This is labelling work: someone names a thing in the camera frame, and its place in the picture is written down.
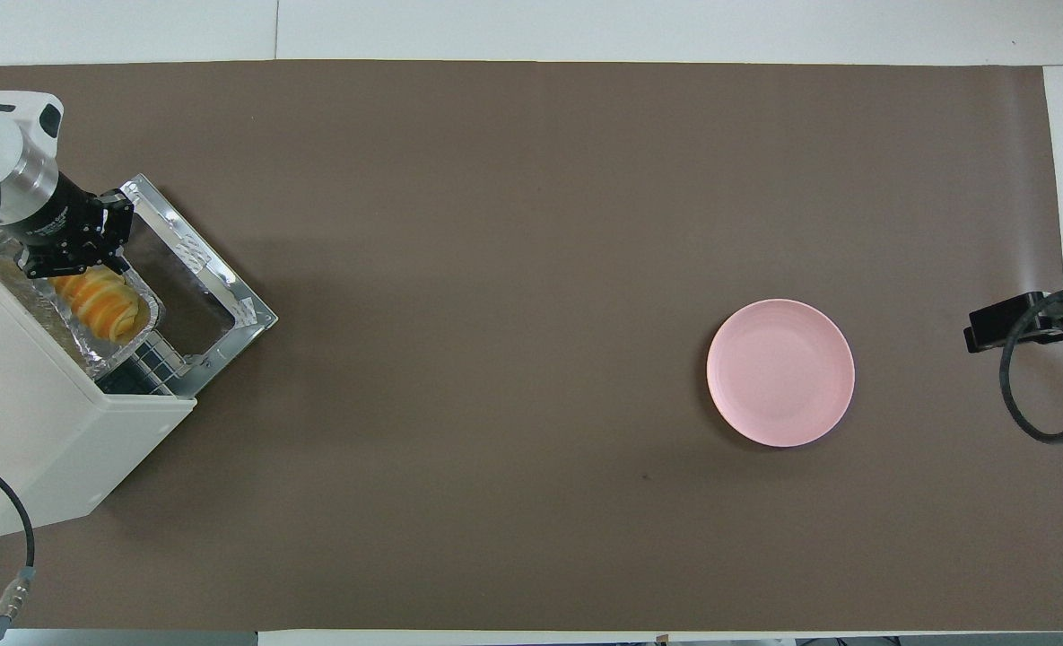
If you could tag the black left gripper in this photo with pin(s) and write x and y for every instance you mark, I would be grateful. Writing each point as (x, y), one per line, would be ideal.
(56, 215)

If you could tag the sliced orange bread loaf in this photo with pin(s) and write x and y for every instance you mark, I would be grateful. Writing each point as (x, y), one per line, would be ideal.
(100, 309)

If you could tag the aluminium foil tray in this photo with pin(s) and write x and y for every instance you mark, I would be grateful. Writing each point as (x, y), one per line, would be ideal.
(91, 354)

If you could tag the metal glass oven door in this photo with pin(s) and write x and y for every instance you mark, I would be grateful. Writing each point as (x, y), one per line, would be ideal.
(217, 273)

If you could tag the cream toaster oven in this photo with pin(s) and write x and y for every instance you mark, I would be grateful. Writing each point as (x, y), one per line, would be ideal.
(38, 431)

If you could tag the pink round plate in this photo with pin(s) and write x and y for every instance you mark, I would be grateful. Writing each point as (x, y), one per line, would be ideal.
(780, 372)

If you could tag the brown table mat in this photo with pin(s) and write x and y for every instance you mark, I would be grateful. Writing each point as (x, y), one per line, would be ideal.
(495, 359)

